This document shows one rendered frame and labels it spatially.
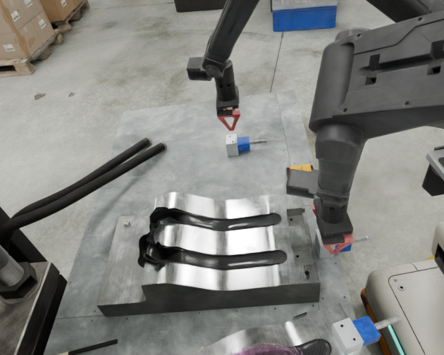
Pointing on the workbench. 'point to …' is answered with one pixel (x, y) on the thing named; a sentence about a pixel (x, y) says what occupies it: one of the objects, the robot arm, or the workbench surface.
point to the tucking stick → (90, 348)
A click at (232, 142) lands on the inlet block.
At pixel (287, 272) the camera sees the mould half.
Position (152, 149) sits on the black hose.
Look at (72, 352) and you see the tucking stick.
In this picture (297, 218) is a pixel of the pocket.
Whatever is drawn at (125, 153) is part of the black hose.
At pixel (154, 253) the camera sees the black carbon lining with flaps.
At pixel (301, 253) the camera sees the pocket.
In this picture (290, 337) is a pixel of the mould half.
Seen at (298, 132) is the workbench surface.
